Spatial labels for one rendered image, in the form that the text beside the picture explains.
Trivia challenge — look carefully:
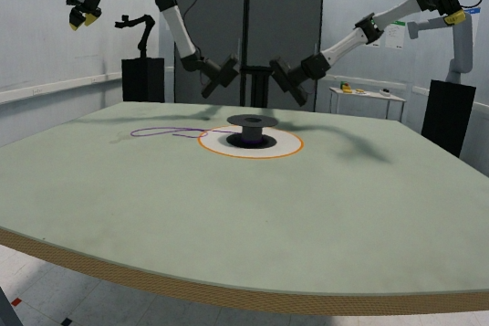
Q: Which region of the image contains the white flat disc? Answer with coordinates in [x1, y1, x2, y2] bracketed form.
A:
[200, 126, 301, 158]

